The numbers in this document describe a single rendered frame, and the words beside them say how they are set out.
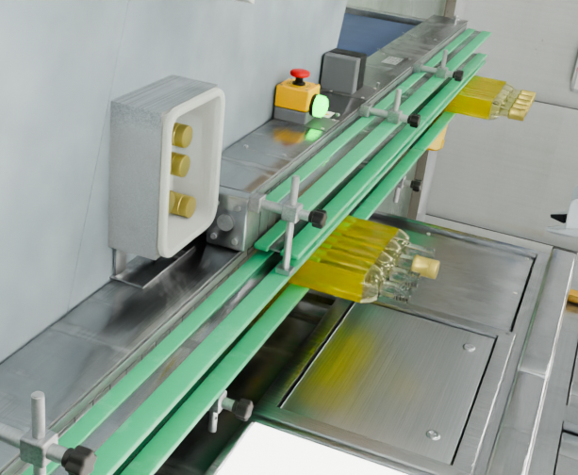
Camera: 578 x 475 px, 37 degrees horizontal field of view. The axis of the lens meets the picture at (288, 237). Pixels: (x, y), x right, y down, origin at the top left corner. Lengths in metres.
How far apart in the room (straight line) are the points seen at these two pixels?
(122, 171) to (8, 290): 0.24
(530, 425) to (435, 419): 0.16
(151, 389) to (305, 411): 0.34
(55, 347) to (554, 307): 1.05
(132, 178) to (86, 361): 0.26
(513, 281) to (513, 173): 5.63
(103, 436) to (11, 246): 0.25
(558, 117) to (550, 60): 0.46
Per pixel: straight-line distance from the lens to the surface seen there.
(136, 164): 1.21
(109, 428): 1.06
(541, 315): 1.79
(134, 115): 1.19
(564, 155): 7.49
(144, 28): 1.25
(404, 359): 1.54
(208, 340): 1.21
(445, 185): 7.72
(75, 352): 1.15
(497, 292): 1.91
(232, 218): 1.39
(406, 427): 1.39
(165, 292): 1.28
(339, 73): 1.99
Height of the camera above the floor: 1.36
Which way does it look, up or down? 17 degrees down
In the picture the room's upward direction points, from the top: 105 degrees clockwise
